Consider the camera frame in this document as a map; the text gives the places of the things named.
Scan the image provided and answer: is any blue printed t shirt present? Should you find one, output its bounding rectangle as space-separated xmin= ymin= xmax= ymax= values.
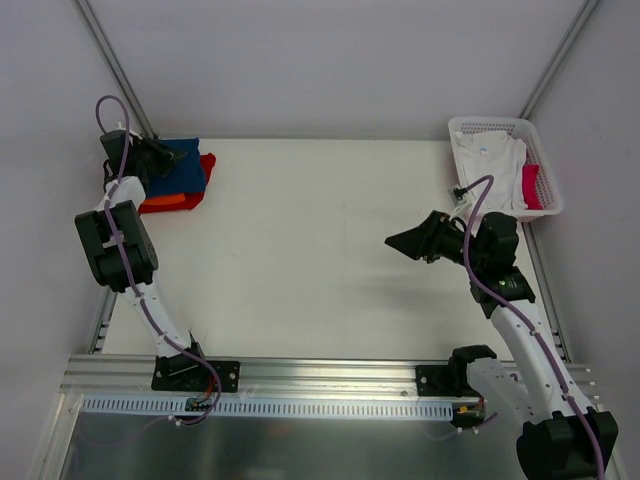
xmin=146 ymin=137 xmax=207 ymax=198

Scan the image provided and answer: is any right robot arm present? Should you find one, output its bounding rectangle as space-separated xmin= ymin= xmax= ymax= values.
xmin=385 ymin=211 xmax=618 ymax=479

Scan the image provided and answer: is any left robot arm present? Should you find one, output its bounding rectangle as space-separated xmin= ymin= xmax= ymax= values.
xmin=74 ymin=127 xmax=216 ymax=392

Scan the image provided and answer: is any orange folded t shirt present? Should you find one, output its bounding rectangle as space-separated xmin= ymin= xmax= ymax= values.
xmin=142 ymin=194 xmax=186 ymax=207

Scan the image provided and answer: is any red folded t shirt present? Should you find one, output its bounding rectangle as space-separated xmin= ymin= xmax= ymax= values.
xmin=137 ymin=152 xmax=218 ymax=215

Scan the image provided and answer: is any white t shirt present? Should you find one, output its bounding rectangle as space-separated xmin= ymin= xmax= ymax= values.
xmin=453 ymin=130 xmax=527 ymax=210

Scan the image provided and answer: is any pink t shirt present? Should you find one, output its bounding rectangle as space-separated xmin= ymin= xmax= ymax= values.
xmin=522 ymin=164 xmax=543 ymax=210

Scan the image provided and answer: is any white plastic basket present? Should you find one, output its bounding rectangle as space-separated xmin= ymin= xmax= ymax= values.
xmin=448 ymin=116 xmax=563 ymax=222

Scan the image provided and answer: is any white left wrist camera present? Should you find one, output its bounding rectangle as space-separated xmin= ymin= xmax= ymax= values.
xmin=116 ymin=122 xmax=143 ymax=139

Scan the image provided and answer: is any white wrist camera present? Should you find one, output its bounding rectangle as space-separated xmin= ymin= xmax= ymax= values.
xmin=449 ymin=186 xmax=473 ymax=219
xmin=116 ymin=122 xmax=143 ymax=139

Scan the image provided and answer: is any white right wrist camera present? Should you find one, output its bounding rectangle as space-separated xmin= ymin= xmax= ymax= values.
xmin=449 ymin=186 xmax=473 ymax=219

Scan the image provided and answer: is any left aluminium corner post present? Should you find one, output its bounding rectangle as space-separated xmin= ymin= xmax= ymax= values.
xmin=71 ymin=0 xmax=157 ymax=137

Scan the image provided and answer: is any aluminium corner post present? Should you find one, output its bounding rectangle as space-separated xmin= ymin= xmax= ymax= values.
xmin=519 ymin=0 xmax=602 ymax=119
xmin=71 ymin=0 xmax=157 ymax=137

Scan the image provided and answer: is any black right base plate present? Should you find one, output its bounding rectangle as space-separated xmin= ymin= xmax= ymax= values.
xmin=415 ymin=364 xmax=470 ymax=398

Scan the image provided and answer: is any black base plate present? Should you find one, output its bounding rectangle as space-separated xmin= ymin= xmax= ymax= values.
xmin=151 ymin=355 xmax=241 ymax=393
xmin=415 ymin=364 xmax=470 ymax=398

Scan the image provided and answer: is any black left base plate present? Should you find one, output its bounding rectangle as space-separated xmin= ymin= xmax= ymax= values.
xmin=151 ymin=355 xmax=241 ymax=393

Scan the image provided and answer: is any aluminium front rail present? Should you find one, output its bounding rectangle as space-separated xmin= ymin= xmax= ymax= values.
xmin=59 ymin=354 xmax=446 ymax=401

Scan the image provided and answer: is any white slotted cable duct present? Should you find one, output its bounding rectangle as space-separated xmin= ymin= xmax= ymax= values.
xmin=80 ymin=394 xmax=454 ymax=422

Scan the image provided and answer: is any right aluminium corner post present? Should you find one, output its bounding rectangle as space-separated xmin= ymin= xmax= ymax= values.
xmin=519 ymin=0 xmax=602 ymax=119

